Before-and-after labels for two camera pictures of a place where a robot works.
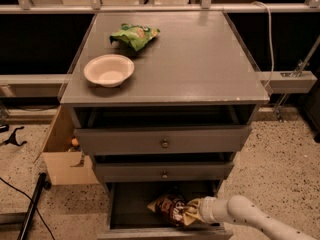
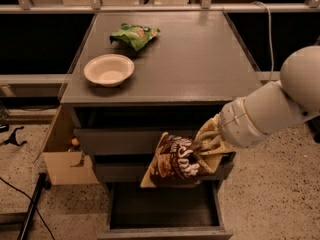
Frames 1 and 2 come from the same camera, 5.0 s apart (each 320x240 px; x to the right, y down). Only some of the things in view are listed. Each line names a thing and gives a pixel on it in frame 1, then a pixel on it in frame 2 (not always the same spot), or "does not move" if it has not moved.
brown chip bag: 165,207 to 175,164
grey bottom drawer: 129,218 does not move
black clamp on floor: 13,139 does not move
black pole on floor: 43,184 does not move
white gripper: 207,208 to 234,121
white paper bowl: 109,70 does not move
